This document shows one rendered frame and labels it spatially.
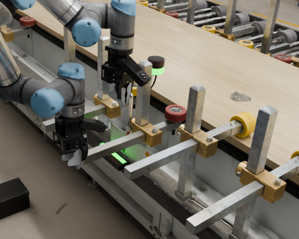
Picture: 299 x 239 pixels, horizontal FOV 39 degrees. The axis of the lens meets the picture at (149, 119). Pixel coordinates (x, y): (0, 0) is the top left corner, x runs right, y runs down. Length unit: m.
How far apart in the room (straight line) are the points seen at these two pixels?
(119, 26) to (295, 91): 0.91
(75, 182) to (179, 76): 1.10
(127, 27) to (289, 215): 0.80
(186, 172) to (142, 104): 0.29
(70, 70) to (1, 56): 0.20
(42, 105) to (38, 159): 1.77
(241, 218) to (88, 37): 0.68
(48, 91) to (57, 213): 1.41
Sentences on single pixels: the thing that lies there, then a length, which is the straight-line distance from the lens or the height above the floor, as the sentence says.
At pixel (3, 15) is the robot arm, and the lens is 0.87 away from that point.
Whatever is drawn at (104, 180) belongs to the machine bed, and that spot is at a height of 0.16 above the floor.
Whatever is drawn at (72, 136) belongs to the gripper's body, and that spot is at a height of 0.96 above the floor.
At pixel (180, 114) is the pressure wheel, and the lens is 1.57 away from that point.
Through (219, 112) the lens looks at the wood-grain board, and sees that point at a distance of 1.63.
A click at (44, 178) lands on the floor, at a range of 2.72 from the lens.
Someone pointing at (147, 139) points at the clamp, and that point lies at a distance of 1.52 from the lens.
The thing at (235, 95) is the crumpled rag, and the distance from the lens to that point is 1.76.
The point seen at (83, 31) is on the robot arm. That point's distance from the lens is 1.14.
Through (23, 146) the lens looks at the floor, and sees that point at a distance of 3.03.
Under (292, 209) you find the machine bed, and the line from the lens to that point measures 1.49.
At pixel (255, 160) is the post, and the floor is 1.01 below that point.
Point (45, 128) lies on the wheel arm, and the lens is 1.58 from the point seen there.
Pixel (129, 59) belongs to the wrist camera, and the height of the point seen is 1.16.
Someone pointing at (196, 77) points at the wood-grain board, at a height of 0.90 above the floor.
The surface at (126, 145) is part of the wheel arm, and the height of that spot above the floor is 0.84.
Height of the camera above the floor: 1.67
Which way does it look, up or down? 30 degrees down
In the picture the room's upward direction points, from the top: 4 degrees clockwise
